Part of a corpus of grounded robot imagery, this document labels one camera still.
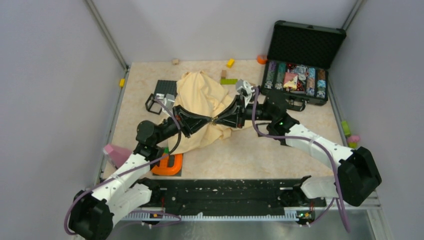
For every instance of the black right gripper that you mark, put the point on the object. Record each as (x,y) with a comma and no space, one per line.
(237,120)

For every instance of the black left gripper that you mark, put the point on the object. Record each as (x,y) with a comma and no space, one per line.
(179,113)

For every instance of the cream yellow t-shirt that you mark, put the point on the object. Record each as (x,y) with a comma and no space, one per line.
(200,94)

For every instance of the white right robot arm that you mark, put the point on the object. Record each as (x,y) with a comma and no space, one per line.
(355,173)

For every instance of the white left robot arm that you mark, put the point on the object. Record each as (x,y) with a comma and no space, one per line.
(95,212)

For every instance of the green long lego brick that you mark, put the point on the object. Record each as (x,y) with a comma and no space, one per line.
(228,81)

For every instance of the wooden block on green brick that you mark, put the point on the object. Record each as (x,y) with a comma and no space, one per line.
(223,74)

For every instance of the dark grey lego baseplate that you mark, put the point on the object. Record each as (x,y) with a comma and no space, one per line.
(165,87)

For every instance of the yellow lego brick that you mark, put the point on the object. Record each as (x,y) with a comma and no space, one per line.
(230,63)

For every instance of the orange round object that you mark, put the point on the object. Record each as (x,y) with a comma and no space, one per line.
(262,59)

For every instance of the pink box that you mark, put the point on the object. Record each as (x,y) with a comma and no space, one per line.
(116,155)

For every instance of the black open carrying case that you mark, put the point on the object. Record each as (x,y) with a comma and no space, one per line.
(298,60)

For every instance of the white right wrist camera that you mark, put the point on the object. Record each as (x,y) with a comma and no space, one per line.
(245,89)

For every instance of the black cube frame left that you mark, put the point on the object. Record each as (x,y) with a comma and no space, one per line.
(153,100)

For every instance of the wooden block by wall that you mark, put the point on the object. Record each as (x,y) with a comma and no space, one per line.
(175,61)

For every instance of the small yellow block on rail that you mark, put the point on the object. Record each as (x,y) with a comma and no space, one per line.
(122,83)

